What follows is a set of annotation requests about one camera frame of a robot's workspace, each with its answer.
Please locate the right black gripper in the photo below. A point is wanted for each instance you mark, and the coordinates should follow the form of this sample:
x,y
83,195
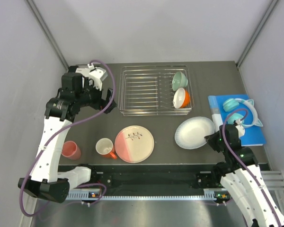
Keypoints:
x,y
211,139

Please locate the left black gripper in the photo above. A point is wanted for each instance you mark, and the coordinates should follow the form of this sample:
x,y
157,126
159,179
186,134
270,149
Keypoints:
x,y
101,104

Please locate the white blue-rimmed plate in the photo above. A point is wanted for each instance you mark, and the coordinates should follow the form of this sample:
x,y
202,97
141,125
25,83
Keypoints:
x,y
191,133

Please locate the metal wire dish rack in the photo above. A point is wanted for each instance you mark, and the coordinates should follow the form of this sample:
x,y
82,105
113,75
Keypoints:
x,y
148,90

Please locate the small white bowl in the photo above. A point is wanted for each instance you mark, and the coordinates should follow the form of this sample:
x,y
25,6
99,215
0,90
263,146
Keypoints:
x,y
181,98

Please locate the pink cream floral plate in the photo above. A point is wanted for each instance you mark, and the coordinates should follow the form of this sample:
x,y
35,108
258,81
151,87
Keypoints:
x,y
134,144

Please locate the green ceramic bowl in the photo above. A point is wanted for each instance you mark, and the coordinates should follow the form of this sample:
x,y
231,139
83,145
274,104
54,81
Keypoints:
x,y
179,81

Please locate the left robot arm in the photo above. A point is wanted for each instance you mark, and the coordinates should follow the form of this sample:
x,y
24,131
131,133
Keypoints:
x,y
79,89

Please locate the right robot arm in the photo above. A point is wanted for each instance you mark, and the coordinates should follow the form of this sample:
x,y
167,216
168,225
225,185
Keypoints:
x,y
241,176

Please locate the blue folder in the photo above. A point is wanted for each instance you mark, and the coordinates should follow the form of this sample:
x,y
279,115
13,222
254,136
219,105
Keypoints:
x,y
253,136

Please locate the black tray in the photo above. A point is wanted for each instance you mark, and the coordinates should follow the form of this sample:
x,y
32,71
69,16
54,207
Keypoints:
x,y
74,67

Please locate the teal cat-ear headphones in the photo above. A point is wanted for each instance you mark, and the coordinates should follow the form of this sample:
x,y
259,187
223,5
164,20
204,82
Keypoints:
x,y
233,104

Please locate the orange white mug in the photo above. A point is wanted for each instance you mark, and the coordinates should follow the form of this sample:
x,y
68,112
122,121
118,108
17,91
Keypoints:
x,y
105,148

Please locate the pink plastic cup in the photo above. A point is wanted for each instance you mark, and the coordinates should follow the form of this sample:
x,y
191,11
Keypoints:
x,y
71,150

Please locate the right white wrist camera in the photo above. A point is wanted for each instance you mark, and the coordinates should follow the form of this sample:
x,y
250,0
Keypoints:
x,y
239,126

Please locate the aluminium rail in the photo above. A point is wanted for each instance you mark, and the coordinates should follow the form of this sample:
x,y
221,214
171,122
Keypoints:
x,y
274,180

